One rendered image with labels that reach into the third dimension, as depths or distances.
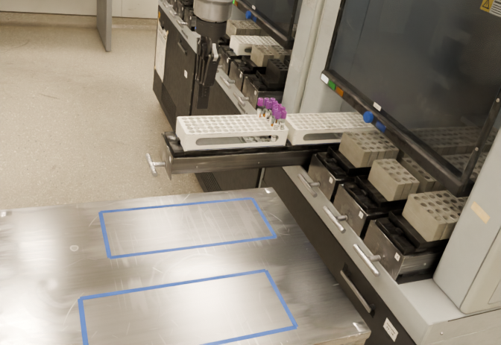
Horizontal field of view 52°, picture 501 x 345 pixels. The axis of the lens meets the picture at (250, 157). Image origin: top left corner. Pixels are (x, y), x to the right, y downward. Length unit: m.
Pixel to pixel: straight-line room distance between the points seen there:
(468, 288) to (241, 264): 0.48
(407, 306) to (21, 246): 0.79
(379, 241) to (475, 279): 0.22
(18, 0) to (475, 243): 4.25
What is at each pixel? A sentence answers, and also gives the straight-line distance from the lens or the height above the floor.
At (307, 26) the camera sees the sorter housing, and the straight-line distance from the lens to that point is 1.67.
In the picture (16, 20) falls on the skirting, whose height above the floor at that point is 0.02.
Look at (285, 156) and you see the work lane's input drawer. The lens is 1.44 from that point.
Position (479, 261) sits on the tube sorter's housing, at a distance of 1.15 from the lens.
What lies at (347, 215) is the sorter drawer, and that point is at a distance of 1.33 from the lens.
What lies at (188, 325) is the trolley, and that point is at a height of 0.82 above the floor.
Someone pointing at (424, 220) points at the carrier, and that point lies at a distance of 1.22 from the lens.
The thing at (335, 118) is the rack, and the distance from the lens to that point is 1.58.
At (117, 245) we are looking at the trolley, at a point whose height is 0.82.
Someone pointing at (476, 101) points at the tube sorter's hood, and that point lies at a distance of 1.09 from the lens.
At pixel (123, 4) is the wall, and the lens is 4.89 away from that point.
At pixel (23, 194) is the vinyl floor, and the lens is 2.59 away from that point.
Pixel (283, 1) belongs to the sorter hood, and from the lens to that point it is 1.81.
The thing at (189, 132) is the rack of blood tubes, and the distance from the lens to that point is 1.33.
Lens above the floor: 1.49
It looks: 30 degrees down
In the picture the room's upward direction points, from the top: 10 degrees clockwise
